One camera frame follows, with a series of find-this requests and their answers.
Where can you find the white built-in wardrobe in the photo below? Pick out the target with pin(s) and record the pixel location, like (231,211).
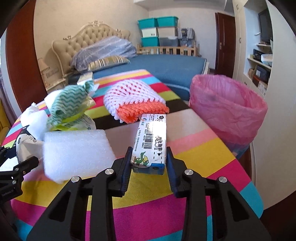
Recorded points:
(273,149)

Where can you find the small beige carton box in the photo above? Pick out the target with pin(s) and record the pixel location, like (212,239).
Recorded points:
(86,77)

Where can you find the beige tufted headboard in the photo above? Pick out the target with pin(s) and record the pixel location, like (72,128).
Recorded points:
(88,35)

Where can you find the cream bedside table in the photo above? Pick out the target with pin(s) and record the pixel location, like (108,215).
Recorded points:
(57,85)

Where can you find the checked black white bag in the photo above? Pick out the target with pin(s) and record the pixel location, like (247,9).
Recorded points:
(186,33)

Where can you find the dark red door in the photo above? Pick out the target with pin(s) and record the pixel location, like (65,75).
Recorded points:
(226,44)

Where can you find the striped yellow pillow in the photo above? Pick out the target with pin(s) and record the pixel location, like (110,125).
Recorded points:
(107,62)

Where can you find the orange foam fruit net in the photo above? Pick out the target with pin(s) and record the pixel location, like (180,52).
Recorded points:
(130,113)

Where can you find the white printed plastic bag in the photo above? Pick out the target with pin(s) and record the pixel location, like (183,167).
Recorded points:
(28,146)

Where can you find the grey striped duvet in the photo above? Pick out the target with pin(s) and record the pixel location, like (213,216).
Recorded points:
(108,47)

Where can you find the white storage box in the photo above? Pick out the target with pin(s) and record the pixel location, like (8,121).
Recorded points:
(149,32)

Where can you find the green chevron cloth wad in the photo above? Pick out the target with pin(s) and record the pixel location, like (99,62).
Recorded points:
(67,107)

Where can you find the white foam block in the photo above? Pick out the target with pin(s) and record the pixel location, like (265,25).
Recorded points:
(76,153)

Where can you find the teal storage box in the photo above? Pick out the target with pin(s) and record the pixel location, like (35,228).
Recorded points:
(148,23)
(150,41)
(168,21)

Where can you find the black television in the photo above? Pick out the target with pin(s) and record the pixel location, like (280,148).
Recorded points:
(266,31)

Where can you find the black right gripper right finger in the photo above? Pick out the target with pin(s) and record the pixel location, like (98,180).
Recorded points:
(232,217)

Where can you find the white green printed carton box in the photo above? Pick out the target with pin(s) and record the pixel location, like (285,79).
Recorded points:
(150,145)

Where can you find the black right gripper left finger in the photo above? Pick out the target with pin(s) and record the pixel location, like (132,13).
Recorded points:
(65,217)

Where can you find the teal storage box top left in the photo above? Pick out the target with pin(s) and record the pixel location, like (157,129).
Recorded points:
(148,23)

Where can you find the teal storage box bottom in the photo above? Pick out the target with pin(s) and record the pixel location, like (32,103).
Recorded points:
(150,41)

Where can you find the beige storage box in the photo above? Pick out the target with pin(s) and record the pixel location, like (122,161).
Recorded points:
(165,32)

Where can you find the teal storage box top right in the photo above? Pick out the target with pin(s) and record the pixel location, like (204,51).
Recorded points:
(168,21)

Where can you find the white pink foam fruit net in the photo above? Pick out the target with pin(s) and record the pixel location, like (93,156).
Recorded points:
(127,92)

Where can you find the grey storage box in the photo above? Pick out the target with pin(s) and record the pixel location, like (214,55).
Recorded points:
(169,41)

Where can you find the bed with blue sheet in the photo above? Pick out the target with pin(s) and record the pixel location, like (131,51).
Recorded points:
(175,71)

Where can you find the colourful striped table cloth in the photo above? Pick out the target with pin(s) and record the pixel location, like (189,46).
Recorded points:
(149,210)

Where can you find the wooden crib rail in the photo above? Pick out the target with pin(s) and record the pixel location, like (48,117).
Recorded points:
(169,50)

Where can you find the pink lined trash bin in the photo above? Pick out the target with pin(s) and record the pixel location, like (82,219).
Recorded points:
(232,110)

